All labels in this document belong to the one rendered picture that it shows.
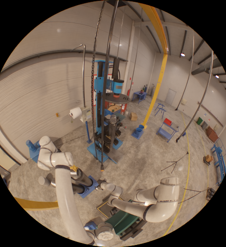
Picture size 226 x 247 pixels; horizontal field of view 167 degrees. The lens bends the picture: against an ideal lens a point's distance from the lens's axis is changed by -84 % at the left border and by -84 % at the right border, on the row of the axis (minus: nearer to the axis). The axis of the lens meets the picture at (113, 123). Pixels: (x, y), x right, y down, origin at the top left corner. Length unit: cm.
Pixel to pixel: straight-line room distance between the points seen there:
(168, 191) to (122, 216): 91
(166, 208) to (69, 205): 41
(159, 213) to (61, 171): 50
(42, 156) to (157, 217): 66
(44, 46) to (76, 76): 168
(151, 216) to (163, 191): 14
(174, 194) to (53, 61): 323
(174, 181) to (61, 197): 52
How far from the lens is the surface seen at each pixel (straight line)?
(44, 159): 51
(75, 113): 205
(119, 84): 143
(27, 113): 306
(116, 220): 128
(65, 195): 41
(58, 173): 43
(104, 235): 106
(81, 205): 278
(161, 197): 46
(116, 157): 280
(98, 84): 150
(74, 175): 111
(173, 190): 46
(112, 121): 182
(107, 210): 240
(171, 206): 46
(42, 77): 283
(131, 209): 60
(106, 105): 166
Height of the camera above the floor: 265
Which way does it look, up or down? 39 degrees down
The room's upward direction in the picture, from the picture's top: 8 degrees clockwise
